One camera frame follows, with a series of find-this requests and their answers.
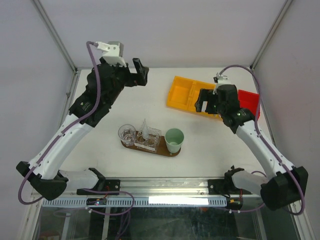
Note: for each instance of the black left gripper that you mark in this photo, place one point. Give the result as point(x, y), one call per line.
point(140, 78)

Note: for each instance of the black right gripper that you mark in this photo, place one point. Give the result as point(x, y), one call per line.
point(206, 95)

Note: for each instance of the green plastic cup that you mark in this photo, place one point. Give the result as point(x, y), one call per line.
point(174, 139)

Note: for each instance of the white toothpaste tube black cap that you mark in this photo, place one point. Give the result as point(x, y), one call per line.
point(145, 130)

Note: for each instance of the clear glass tumbler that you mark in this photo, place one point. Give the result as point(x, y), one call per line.
point(127, 134)

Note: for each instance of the clear glass holder block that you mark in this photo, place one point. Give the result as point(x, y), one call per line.
point(152, 143)

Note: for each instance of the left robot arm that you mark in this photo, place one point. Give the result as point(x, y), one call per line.
point(104, 84)

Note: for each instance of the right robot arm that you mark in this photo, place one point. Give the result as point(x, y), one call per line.
point(283, 183)

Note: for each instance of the wooden oval tray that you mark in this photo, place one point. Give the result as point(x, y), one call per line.
point(161, 151)

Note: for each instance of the yellow bin middle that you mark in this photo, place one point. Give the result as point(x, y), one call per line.
point(193, 97)

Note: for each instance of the yellow bin left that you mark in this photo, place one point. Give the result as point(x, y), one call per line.
point(179, 95)

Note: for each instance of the red plastic bin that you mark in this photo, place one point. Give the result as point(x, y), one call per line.
point(249, 100)

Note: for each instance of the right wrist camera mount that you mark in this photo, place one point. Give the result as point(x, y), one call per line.
point(221, 79)

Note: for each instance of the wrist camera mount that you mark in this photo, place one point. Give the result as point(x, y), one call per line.
point(221, 79)
point(112, 52)

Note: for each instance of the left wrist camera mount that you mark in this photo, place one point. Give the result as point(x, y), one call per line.
point(112, 52)

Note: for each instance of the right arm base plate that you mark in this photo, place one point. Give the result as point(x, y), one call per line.
point(221, 187)

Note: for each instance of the white cable duct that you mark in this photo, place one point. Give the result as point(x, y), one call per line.
point(126, 202)

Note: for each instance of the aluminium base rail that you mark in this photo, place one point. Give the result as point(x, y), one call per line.
point(142, 187)

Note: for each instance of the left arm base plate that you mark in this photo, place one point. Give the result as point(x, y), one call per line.
point(109, 187)

